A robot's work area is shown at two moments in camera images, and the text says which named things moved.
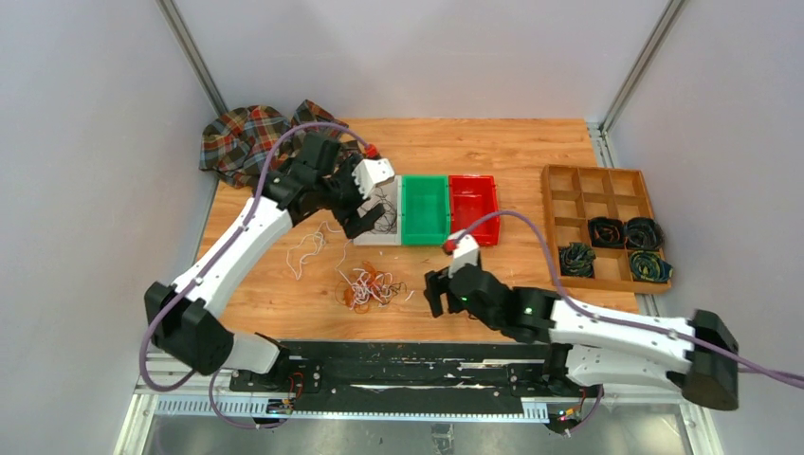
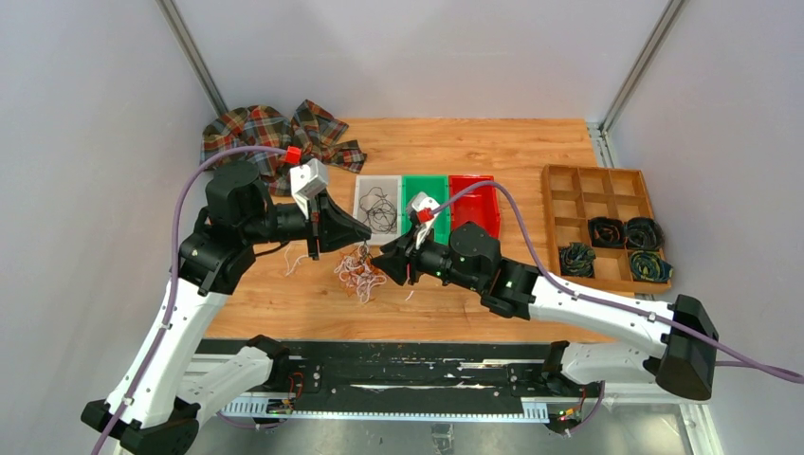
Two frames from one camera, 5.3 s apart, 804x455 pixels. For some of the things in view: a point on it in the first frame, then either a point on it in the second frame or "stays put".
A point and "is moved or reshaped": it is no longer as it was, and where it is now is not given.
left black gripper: (355, 227) → (331, 227)
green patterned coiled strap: (648, 265) stays put
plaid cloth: (237, 146) stays put
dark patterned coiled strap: (577, 260) stays put
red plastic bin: (470, 198) stays put
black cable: (386, 223) stays put
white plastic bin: (389, 230) stays put
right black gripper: (435, 282) → (400, 261)
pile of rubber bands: (366, 285) is moved or reshaped
